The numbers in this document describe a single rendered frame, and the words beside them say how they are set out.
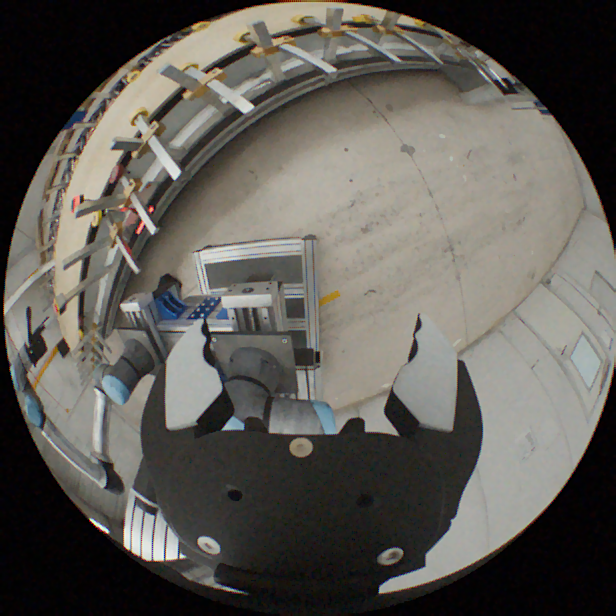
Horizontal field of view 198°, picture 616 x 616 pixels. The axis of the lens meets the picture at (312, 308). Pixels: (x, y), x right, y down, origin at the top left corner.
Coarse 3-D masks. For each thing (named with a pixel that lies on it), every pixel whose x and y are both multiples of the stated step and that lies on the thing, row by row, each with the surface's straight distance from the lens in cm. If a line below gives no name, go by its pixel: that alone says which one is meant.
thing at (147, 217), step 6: (126, 174) 101; (126, 180) 97; (126, 186) 96; (132, 192) 92; (132, 198) 91; (138, 198) 89; (138, 204) 87; (144, 204) 87; (138, 210) 87; (144, 210) 84; (144, 216) 84; (150, 216) 83; (144, 222) 84; (150, 222) 81; (156, 222) 82; (150, 228) 81; (156, 228) 80
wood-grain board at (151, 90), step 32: (224, 32) 125; (160, 64) 137; (128, 96) 138; (160, 96) 100; (96, 128) 163; (128, 128) 107; (96, 160) 131; (96, 192) 117; (64, 224) 183; (64, 256) 187; (64, 288) 211; (64, 320) 272
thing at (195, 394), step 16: (192, 336) 12; (208, 336) 13; (176, 352) 11; (192, 352) 10; (208, 352) 11; (176, 368) 10; (192, 368) 9; (208, 368) 9; (176, 384) 9; (192, 384) 9; (208, 384) 8; (176, 400) 8; (192, 400) 8; (208, 400) 8; (224, 400) 8; (176, 416) 8; (192, 416) 8; (208, 416) 8; (224, 416) 8; (208, 432) 8
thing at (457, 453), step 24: (456, 408) 8; (480, 408) 8; (432, 432) 7; (456, 432) 7; (480, 432) 8; (432, 456) 7; (456, 456) 7; (456, 480) 7; (360, 504) 6; (456, 504) 7
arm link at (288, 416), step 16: (288, 400) 44; (304, 400) 45; (272, 416) 41; (288, 416) 41; (304, 416) 41; (320, 416) 41; (272, 432) 42; (288, 432) 41; (304, 432) 41; (320, 432) 41
